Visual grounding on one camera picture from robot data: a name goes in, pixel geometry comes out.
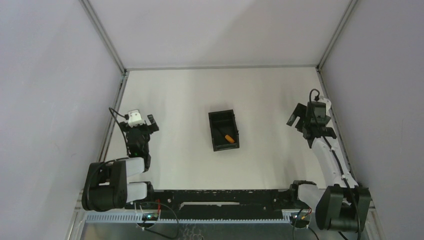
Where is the orange handled black screwdriver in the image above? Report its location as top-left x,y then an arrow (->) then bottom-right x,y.
216,128 -> 236,144

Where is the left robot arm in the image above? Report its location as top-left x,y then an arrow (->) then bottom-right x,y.
81,110 -> 159,212

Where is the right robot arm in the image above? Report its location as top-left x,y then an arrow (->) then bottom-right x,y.
286,101 -> 372,234

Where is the black plastic bin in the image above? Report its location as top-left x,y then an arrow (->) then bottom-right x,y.
208,109 -> 240,152

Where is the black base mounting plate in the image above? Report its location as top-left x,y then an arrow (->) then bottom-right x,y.
125,189 -> 309,218

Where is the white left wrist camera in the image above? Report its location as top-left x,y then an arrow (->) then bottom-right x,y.
127,109 -> 146,128

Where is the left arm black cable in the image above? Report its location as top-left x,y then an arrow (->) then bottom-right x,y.
108,107 -> 131,157

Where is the aluminium frame rail right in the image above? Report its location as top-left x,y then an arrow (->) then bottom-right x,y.
315,0 -> 360,177

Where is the aluminium frame rail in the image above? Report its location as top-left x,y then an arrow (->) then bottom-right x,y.
315,0 -> 360,177
126,64 -> 317,72
79,0 -> 128,162

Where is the aluminium frame rail back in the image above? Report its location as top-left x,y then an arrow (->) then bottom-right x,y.
126,64 -> 317,72

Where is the aluminium frame rail left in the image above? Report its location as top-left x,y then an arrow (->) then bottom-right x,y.
79,0 -> 128,162

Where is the white slotted cable duct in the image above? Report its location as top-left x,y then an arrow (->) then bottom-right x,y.
85,211 -> 292,224

